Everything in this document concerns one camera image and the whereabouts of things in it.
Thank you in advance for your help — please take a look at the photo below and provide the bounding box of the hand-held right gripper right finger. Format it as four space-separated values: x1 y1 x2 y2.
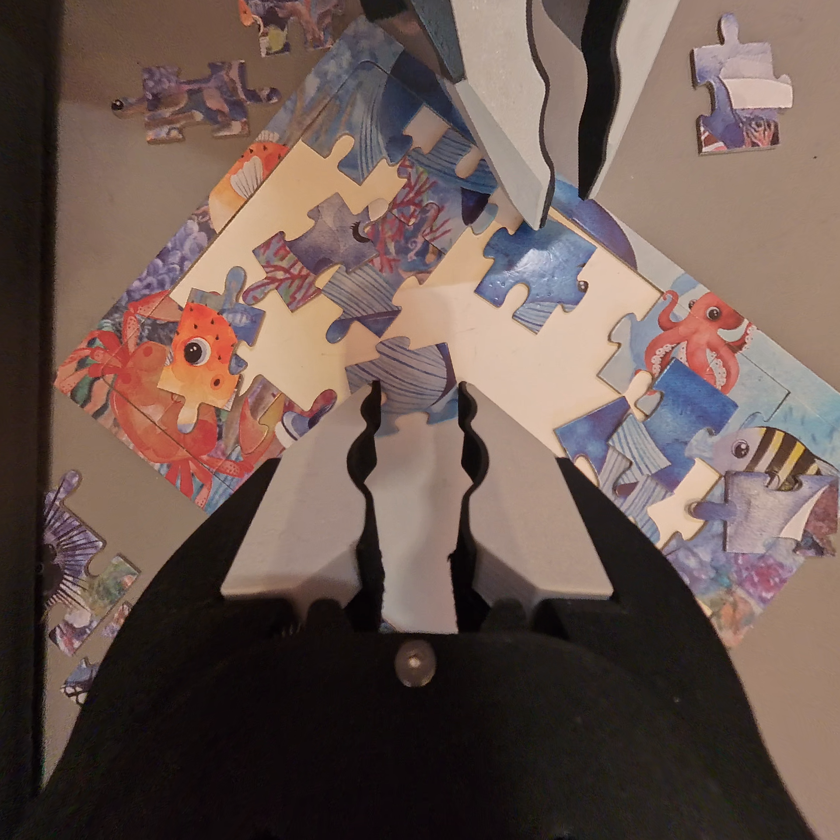
451 382 616 633

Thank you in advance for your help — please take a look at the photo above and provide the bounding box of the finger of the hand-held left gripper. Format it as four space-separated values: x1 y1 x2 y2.
453 0 557 231
576 0 681 200

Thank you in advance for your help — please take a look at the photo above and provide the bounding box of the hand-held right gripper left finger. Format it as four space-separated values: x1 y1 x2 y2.
220 382 385 633

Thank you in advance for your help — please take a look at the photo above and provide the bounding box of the grey blue red-striped puzzle piece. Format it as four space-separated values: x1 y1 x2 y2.
689 13 795 156

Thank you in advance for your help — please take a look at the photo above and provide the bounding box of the ocean print puzzle board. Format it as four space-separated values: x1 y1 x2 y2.
52 16 840 647

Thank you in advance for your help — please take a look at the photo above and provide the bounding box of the blue whale eye puzzle piece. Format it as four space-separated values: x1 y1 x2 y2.
474 226 599 337

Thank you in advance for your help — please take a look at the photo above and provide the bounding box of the orange pufferfish puzzle piece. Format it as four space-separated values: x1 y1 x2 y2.
157 266 266 434

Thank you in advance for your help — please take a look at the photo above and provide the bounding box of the pale striped whale puzzle piece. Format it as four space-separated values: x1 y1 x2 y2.
343 336 462 435

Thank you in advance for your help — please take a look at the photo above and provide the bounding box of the purple and navy puzzle piece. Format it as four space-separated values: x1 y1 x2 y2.
689 471 840 559

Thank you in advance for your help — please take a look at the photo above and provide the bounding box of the whale eyelash puzzle piece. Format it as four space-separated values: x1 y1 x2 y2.
285 193 395 273

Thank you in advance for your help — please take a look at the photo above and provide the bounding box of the red coral navy puzzle piece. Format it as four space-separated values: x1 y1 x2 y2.
243 233 329 309

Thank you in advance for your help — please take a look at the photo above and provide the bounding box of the pile of loose puzzle pieces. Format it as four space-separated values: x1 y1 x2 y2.
41 469 142 706

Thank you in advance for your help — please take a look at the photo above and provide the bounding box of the purple seahorse loose piece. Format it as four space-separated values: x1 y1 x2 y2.
110 0 347 145

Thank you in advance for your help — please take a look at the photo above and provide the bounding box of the group of assembled puzzle pieces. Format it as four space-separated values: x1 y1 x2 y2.
56 52 840 592

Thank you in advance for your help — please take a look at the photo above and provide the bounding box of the black perforated pad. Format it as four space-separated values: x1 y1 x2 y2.
0 0 63 788

